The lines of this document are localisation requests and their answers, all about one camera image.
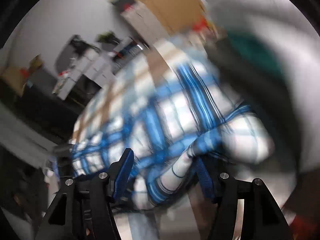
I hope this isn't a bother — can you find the blue white plaid shirt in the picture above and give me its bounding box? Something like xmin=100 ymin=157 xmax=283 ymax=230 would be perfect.
xmin=72 ymin=60 xmax=274 ymax=210

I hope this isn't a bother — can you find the stack of folded clothes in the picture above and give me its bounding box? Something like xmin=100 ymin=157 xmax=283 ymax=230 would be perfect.
xmin=195 ymin=0 xmax=320 ymax=176

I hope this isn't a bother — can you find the checkered bed blanket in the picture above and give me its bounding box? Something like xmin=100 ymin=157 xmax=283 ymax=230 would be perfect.
xmin=70 ymin=32 xmax=206 ymax=144

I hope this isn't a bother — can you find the white drawer desk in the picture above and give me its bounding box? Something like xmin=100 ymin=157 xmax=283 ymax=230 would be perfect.
xmin=52 ymin=50 xmax=114 ymax=100

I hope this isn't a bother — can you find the grey chair back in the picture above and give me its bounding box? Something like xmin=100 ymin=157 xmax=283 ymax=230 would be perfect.
xmin=55 ymin=35 xmax=88 ymax=74

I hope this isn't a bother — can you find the dark flower bouquet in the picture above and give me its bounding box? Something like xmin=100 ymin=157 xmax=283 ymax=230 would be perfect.
xmin=96 ymin=31 xmax=120 ymax=46

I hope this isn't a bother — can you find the cardboard box on fridge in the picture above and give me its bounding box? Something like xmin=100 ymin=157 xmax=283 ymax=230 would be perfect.
xmin=1 ymin=54 xmax=43 ymax=97

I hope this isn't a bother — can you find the red plastic bag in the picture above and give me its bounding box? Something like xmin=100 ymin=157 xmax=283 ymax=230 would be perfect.
xmin=192 ymin=19 xmax=209 ymax=33

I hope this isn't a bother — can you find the wooden door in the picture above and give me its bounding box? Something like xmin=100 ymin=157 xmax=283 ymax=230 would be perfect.
xmin=138 ymin=0 xmax=205 ymax=35

